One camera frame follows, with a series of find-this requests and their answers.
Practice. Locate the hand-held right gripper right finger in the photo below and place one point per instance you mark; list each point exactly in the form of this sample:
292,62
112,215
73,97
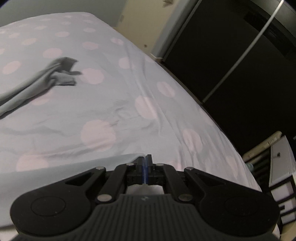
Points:
149,167

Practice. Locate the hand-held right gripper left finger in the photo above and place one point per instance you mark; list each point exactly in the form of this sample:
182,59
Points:
140,167

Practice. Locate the grey garment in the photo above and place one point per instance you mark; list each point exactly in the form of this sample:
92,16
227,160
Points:
34,83

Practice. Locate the bed with pink-dotted sheet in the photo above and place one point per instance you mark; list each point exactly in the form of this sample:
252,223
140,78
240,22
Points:
120,97

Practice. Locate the white drawer cabinet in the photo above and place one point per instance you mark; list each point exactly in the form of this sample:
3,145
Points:
281,160

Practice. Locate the dark wardrobe with silver strip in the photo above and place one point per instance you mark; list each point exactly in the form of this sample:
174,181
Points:
231,51

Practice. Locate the beige wooden frame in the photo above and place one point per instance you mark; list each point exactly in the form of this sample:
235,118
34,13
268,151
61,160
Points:
266,143

